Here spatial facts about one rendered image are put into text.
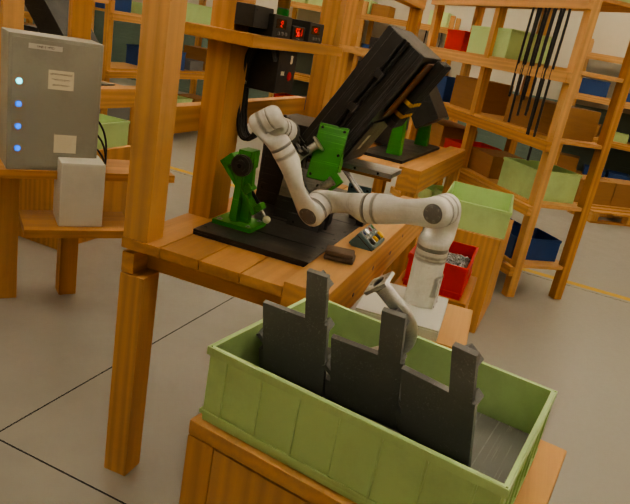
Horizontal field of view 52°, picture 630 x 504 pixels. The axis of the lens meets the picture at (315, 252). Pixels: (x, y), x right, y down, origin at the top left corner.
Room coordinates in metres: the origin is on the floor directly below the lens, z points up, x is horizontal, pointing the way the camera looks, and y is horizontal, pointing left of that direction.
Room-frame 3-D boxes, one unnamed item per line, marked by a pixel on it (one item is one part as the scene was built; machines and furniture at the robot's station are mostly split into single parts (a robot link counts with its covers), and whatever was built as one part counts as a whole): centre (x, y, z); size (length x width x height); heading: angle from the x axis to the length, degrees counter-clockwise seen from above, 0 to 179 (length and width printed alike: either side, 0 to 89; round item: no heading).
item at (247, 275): (2.49, 0.05, 0.44); 1.49 x 0.70 x 0.88; 163
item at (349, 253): (1.99, -0.08, 0.91); 0.10 x 0.08 x 0.03; 83
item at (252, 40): (2.56, 0.30, 1.52); 0.90 x 0.25 x 0.04; 163
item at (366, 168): (2.53, -0.07, 1.11); 0.39 x 0.16 x 0.03; 73
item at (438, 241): (1.76, -0.33, 1.14); 0.09 x 0.09 x 0.17; 58
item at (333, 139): (2.40, 0.01, 1.17); 0.13 x 0.12 x 0.20; 163
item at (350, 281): (2.40, -0.22, 0.82); 1.50 x 0.14 x 0.15; 163
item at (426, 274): (1.77, -0.33, 0.98); 0.09 x 0.09 x 0.17; 71
